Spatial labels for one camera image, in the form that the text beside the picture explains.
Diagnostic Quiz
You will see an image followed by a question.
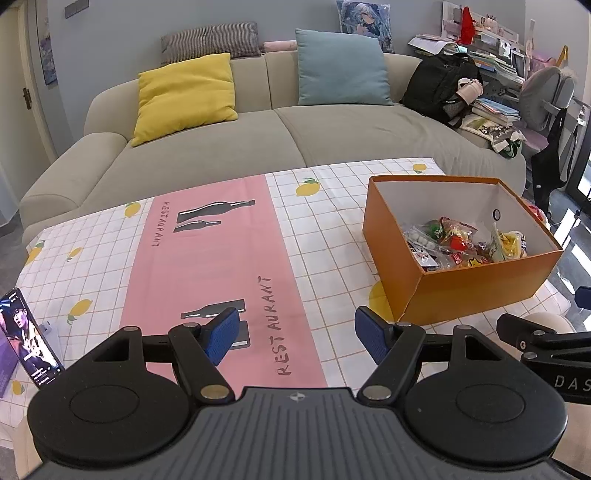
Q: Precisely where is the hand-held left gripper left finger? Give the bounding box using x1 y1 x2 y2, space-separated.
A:
81 308 242 404

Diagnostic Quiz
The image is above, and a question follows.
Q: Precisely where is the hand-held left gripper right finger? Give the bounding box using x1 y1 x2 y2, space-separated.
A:
354 306 514 402

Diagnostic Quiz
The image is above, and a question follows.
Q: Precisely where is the orange cardboard box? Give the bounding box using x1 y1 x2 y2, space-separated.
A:
361 175 565 325

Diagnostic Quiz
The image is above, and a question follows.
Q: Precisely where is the yellow snack packet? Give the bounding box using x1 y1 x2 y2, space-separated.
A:
443 251 492 269

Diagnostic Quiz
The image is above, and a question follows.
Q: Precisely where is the green chips bag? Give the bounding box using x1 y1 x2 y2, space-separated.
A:
489 224 529 261

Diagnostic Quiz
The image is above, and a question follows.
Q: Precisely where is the white biscuit stick packet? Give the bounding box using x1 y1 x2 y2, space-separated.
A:
409 244 441 273

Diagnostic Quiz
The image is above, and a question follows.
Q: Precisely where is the white candy balls packet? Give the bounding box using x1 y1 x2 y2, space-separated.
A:
403 226 439 247

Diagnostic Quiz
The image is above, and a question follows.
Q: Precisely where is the orange red snack packet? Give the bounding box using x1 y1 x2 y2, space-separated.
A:
438 216 478 241

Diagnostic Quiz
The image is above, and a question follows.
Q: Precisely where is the white round stool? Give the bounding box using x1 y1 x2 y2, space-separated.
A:
529 311 576 334

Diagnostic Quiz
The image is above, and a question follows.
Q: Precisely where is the plastic trash bag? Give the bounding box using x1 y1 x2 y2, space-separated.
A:
522 196 552 229

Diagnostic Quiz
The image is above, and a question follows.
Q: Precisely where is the black jacket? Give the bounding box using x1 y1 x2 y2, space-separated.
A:
530 108 583 213

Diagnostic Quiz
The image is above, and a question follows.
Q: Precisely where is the printed tote bag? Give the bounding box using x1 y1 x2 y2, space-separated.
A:
457 113 527 160

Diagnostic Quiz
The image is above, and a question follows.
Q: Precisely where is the smartphone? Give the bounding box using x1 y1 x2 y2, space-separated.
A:
0 287 65 386

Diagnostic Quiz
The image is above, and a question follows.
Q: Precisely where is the beige sofa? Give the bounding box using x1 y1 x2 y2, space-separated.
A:
19 48 527 241

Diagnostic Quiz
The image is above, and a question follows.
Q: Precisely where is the stack of books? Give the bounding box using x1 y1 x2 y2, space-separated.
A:
468 96 522 127

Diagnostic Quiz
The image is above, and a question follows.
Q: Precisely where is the grey desk chair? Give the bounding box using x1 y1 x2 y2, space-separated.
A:
517 65 587 158

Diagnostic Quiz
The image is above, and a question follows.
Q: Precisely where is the purple box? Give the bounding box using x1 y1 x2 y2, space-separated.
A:
0 342 21 400

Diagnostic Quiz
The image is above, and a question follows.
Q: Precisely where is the pink bottle pouch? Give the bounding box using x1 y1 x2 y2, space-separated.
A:
457 78 485 104

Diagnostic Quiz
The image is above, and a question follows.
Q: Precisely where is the yellow pillow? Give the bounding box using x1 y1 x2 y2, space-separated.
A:
130 52 238 147

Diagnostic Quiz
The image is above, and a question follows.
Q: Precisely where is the black backpack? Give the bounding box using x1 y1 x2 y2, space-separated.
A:
399 52 485 129

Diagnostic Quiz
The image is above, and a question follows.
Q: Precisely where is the blue pillow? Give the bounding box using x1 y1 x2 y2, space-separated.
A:
294 28 395 107

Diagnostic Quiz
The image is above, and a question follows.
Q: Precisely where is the white door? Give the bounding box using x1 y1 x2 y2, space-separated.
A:
0 0 70 241

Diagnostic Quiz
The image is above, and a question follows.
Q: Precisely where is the white desk shelf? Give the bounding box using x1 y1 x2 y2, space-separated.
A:
441 0 525 47

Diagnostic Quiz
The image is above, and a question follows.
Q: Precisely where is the pile of papers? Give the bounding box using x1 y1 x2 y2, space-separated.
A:
407 33 455 58

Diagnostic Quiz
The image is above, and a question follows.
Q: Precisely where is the red bag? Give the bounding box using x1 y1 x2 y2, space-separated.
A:
458 6 476 44

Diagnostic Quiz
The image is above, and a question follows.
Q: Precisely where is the grey checked pillow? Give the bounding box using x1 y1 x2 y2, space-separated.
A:
161 21 262 65

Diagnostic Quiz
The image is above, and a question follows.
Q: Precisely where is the figure print pillow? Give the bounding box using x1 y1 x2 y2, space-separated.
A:
336 0 395 54

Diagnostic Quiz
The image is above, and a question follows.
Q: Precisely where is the wall poster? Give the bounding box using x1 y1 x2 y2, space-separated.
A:
39 18 58 86

